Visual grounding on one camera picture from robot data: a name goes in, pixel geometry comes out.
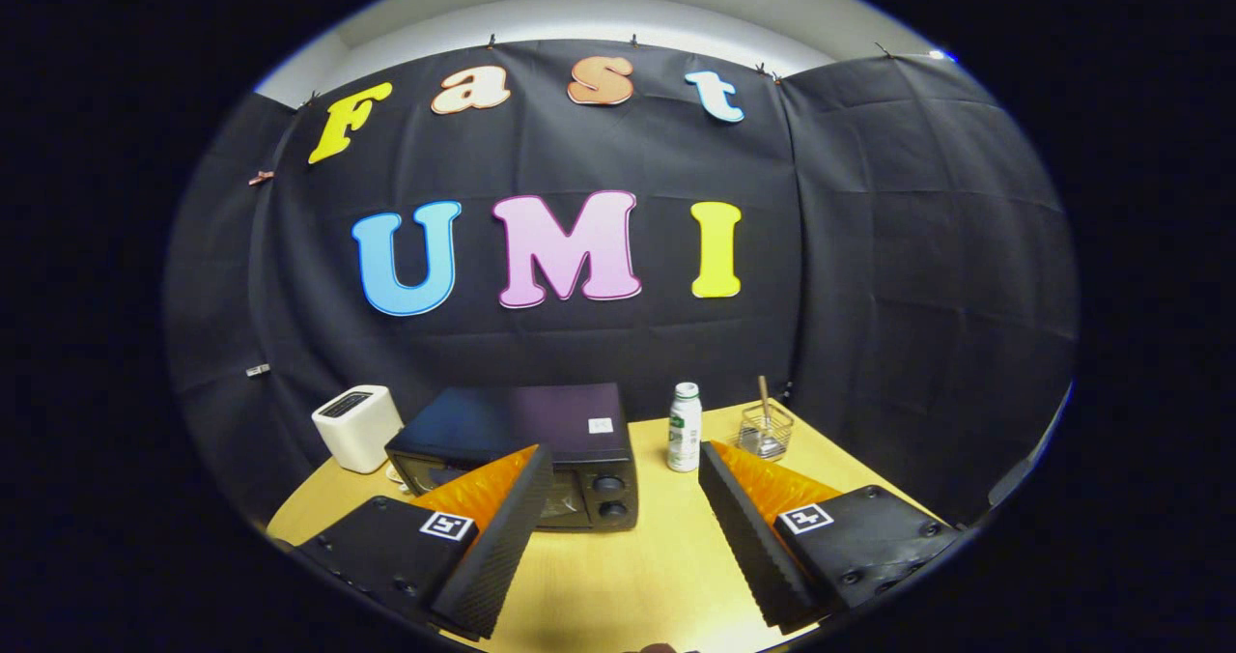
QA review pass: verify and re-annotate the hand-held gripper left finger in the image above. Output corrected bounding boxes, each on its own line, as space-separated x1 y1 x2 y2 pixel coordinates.
293 443 556 641

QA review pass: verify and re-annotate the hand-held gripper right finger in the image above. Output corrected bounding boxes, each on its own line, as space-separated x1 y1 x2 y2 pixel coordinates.
696 440 964 636

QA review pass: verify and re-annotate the black toaster oven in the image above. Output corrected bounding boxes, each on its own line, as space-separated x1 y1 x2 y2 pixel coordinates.
385 383 641 534

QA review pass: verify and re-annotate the white bread toaster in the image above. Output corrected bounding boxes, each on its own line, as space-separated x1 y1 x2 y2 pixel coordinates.
311 384 405 475

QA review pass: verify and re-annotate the clear glass holder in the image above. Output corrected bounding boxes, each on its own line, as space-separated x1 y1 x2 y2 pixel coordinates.
738 403 796 463

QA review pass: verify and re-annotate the white bottle green label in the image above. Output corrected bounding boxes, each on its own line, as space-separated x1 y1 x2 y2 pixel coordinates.
665 383 705 474

